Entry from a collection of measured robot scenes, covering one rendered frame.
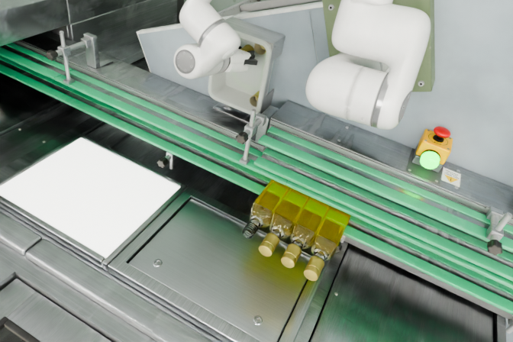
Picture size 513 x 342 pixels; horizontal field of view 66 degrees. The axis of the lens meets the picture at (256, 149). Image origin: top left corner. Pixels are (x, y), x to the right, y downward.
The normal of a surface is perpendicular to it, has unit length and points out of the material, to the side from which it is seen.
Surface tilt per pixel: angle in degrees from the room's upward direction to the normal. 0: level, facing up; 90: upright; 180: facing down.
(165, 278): 90
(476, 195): 90
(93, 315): 90
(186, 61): 15
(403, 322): 90
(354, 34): 8
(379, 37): 7
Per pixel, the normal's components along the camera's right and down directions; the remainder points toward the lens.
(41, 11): 0.88, 0.39
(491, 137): -0.44, 0.49
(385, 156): 0.15, -0.78
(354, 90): -0.40, -0.01
